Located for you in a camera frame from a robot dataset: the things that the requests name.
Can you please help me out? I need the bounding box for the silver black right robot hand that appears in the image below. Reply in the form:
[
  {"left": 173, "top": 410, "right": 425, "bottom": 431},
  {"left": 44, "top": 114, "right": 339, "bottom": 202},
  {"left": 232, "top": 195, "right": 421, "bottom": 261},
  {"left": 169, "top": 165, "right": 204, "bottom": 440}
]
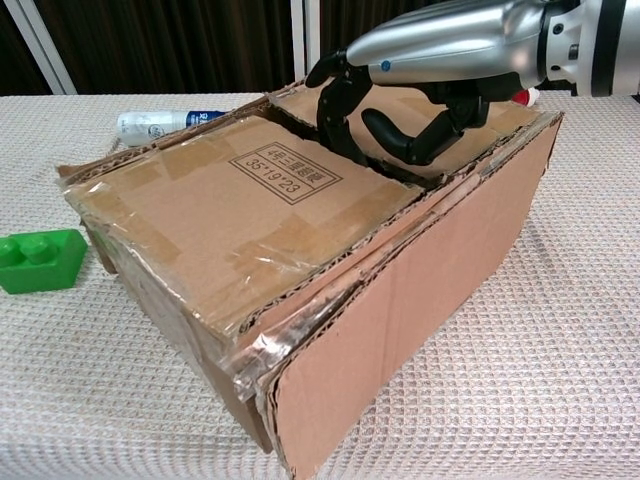
[{"left": 304, "top": 0, "right": 549, "bottom": 166}]

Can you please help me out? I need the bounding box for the brown cardboard box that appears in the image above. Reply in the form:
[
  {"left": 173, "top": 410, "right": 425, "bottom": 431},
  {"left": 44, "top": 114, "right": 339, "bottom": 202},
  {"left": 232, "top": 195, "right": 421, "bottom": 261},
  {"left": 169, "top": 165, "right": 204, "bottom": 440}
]
[{"left": 54, "top": 79, "right": 566, "bottom": 480}]

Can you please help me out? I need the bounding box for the white blue spray can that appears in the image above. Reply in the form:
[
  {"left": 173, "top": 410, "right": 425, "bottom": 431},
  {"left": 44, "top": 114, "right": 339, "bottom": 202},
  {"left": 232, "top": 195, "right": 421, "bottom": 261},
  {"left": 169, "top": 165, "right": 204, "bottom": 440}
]
[{"left": 117, "top": 108, "right": 241, "bottom": 147}]

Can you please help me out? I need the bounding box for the beige waffle tablecloth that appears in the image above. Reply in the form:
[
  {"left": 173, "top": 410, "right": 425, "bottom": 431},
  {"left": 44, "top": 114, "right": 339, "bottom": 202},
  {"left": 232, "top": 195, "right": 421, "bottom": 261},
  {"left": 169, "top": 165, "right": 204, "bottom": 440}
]
[{"left": 0, "top": 89, "right": 640, "bottom": 480}]

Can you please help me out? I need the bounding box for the green toy block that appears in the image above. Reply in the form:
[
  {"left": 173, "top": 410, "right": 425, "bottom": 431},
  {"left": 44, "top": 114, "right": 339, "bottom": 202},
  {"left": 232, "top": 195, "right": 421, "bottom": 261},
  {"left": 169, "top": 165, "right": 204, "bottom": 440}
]
[{"left": 0, "top": 228, "right": 90, "bottom": 295}]

